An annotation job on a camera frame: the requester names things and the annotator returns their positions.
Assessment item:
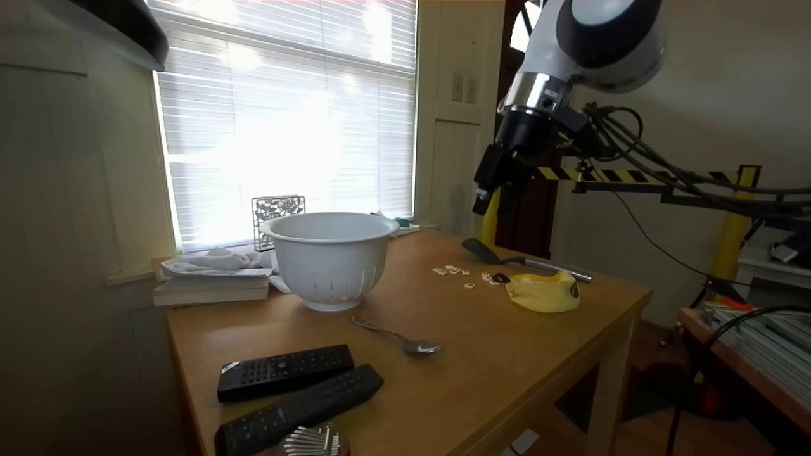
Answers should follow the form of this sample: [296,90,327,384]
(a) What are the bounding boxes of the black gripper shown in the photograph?
[472,108,590,216]

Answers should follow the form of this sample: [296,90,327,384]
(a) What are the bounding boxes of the silver metal spoon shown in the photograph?
[351,318,440,358]

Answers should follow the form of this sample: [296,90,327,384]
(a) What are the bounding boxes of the white plastic colander bowl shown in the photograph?
[269,212,396,315]

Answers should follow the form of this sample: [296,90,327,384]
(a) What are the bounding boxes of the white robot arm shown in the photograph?
[474,0,663,216]

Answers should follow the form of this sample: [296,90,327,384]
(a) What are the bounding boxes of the dark wooden door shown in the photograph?
[496,0,557,256]

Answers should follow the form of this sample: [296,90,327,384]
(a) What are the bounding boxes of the white window blinds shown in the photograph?
[147,0,419,249]

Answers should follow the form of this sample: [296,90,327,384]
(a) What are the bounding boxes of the white patterned cube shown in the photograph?
[251,196,307,251]

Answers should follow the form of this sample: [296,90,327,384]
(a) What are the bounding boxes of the yellow black striped barrier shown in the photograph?
[478,160,762,284]

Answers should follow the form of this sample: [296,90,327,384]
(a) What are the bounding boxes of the black remote control upper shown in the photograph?
[217,345,354,403]

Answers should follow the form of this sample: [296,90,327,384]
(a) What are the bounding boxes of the black remote control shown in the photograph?
[216,364,383,456]
[217,345,354,403]

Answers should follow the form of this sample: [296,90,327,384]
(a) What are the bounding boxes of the silver foil cup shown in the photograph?
[281,425,349,456]

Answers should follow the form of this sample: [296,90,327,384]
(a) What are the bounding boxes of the stack of white books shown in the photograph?
[151,249,270,307]

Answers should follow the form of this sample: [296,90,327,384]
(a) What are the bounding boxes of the black remote control lower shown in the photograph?
[216,364,383,456]

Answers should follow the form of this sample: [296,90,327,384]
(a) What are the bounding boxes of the black handled utensil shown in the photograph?
[462,237,592,284]

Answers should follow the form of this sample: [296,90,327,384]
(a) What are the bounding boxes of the black cables bundle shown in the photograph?
[581,102,811,225]

